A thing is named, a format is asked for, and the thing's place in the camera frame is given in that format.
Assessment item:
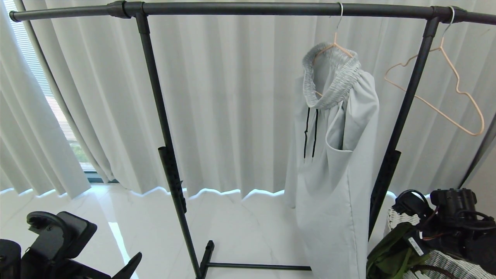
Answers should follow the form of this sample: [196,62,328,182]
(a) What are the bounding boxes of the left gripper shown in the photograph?
[21,250,143,279]

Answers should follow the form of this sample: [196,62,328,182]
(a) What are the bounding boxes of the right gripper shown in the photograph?
[403,227,465,259]

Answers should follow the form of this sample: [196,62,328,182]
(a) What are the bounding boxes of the green garment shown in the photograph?
[366,222,429,279]

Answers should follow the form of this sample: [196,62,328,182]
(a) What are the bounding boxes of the pale grey shorts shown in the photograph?
[284,42,380,279]

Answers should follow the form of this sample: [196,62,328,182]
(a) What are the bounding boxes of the pink clothes hanger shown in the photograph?
[384,6,486,136]
[312,3,355,97]

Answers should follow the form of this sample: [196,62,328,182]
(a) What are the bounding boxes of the white laundry basket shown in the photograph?
[384,207,496,279]

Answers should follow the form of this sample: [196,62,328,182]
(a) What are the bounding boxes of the black clothes rack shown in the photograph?
[9,0,496,279]

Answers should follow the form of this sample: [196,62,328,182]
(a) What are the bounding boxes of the white curtain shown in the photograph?
[0,12,91,198]
[15,0,496,198]

